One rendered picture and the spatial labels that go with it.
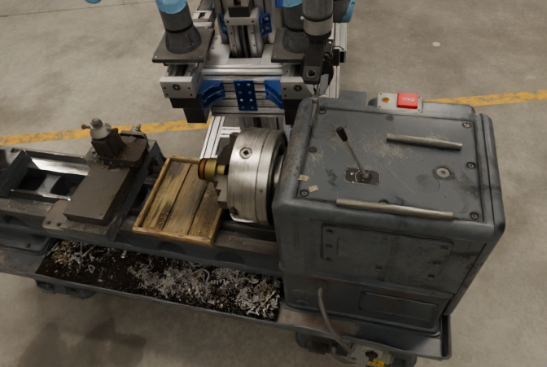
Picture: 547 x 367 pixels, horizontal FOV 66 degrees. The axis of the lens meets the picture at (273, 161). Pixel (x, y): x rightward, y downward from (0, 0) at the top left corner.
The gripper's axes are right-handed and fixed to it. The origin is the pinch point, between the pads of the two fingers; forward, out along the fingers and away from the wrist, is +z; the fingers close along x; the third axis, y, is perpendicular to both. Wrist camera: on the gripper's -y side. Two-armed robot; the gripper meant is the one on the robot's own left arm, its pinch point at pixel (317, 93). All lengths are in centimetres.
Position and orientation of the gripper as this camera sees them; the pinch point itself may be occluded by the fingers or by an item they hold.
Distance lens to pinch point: 125.4
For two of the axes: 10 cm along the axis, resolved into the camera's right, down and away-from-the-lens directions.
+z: 0.9, 6.4, 7.6
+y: 2.2, -7.6, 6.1
